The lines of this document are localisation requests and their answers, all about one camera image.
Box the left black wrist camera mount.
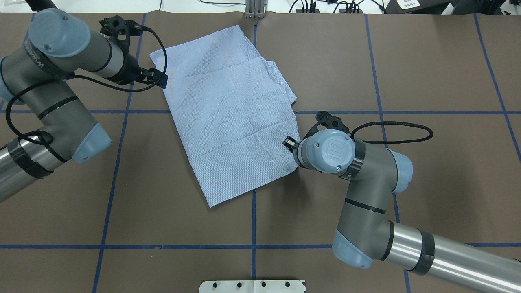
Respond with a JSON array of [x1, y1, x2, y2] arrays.
[[99, 15, 145, 47]]

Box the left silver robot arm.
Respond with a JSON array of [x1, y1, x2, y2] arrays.
[[0, 1, 168, 202]]

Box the aluminium frame post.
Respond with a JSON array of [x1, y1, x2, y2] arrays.
[[245, 0, 268, 19]]

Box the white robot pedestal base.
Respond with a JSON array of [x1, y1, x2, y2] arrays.
[[199, 280, 307, 293]]

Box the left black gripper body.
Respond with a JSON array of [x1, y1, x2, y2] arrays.
[[118, 54, 149, 85]]

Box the light blue striped shirt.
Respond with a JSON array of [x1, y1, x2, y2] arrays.
[[150, 25, 299, 208]]

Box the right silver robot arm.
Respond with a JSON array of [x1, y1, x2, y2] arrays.
[[283, 129, 521, 293]]

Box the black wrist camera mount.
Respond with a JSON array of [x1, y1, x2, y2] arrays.
[[304, 111, 350, 138], [99, 15, 145, 47]]

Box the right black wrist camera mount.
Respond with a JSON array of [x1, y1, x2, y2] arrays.
[[304, 111, 350, 138]]

